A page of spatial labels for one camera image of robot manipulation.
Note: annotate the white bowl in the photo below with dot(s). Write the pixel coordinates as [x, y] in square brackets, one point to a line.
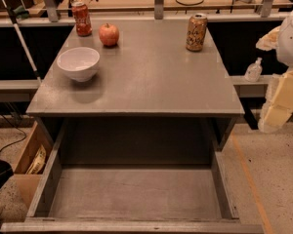
[79, 64]

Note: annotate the open grey top drawer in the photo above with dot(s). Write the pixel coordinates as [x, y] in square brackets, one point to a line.
[133, 176]

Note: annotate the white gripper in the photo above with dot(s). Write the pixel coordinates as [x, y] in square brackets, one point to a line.
[291, 39]

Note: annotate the red apple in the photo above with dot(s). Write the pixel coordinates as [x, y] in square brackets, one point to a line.
[109, 34]

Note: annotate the wooden box on floor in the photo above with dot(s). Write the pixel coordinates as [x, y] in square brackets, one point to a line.
[27, 184]

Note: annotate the grey cabinet with top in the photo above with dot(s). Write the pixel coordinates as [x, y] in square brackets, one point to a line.
[149, 73]

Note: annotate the white pole with black grip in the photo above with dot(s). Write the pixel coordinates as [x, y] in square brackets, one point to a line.
[14, 22]

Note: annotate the orange soda can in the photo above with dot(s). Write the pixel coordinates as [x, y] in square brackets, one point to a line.
[197, 25]

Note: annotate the clear sanitizer bottle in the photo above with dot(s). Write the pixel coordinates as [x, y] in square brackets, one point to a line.
[253, 71]

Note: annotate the snack bag in box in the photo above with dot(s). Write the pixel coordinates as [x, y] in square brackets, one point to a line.
[38, 162]

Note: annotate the red soda can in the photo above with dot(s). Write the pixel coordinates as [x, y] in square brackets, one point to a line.
[82, 18]

